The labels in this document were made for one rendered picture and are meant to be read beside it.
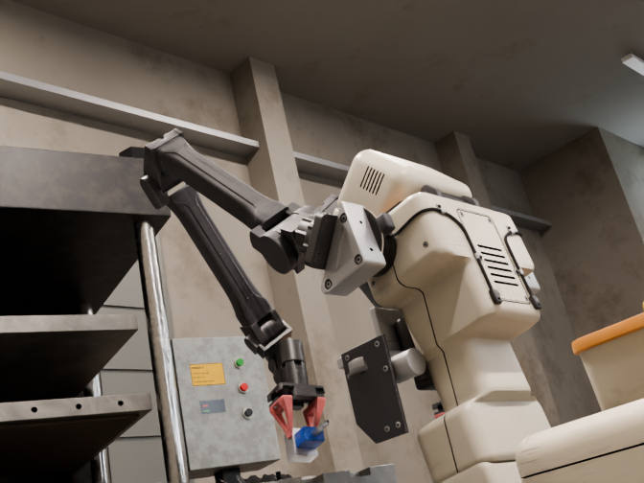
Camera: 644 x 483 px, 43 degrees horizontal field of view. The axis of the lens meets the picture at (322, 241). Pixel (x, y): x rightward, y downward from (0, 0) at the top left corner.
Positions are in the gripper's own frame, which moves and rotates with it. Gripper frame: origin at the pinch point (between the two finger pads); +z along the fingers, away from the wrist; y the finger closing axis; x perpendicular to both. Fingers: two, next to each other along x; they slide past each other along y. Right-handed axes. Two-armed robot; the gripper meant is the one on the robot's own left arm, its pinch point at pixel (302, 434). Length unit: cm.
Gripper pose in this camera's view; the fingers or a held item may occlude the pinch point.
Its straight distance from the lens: 161.1
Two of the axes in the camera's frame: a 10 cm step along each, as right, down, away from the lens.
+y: -8.8, -1.5, -4.6
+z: 1.6, 8.1, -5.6
